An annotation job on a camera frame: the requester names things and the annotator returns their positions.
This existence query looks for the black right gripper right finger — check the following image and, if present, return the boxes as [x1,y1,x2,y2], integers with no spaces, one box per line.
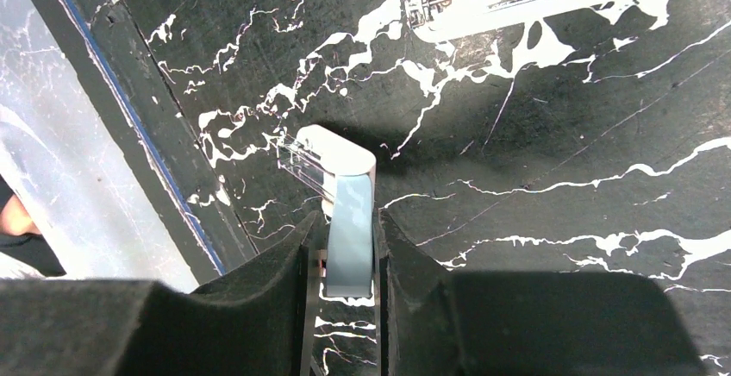
[377,211,707,375]

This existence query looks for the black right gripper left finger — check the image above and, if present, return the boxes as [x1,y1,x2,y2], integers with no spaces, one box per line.
[1,212,320,375]

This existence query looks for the light blue eraser block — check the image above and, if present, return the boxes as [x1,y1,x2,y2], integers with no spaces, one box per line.
[277,124,377,298]

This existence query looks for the aluminium frame rail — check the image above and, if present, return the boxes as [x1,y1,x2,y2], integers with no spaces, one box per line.
[1,0,257,291]

